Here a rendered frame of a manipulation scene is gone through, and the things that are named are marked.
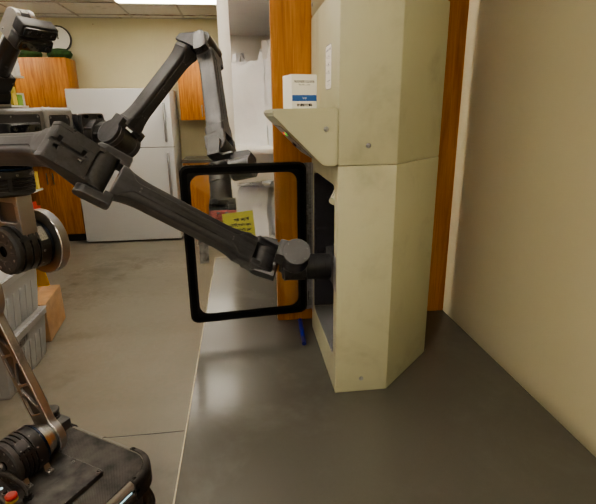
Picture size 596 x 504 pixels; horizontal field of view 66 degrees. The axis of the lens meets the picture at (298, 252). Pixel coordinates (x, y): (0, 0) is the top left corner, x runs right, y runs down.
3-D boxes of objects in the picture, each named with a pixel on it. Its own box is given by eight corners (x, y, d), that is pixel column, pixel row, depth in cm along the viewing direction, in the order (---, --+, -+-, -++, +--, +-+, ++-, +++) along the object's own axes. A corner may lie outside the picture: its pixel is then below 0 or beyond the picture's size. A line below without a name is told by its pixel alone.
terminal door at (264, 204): (307, 311, 124) (306, 161, 112) (191, 323, 117) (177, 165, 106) (306, 310, 125) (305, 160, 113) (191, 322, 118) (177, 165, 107)
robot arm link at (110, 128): (200, 44, 149) (182, 20, 140) (227, 55, 142) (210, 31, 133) (116, 153, 145) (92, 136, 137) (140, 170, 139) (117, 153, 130)
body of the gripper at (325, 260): (333, 245, 108) (302, 246, 107) (341, 257, 98) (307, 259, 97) (333, 271, 110) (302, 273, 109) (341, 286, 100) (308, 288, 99)
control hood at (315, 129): (311, 152, 113) (311, 109, 110) (338, 166, 82) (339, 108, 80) (264, 153, 112) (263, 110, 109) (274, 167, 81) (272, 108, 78)
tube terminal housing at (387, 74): (399, 320, 130) (416, 19, 107) (449, 384, 99) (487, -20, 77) (311, 325, 127) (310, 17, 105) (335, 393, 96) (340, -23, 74)
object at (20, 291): (48, 304, 299) (39, 256, 289) (3, 349, 242) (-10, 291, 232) (-21, 308, 294) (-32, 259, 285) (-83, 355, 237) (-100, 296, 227)
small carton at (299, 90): (307, 109, 90) (306, 76, 89) (317, 108, 86) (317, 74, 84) (283, 109, 89) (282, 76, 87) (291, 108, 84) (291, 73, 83)
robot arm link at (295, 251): (261, 240, 107) (249, 273, 103) (261, 218, 96) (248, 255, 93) (310, 255, 106) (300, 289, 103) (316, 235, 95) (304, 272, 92)
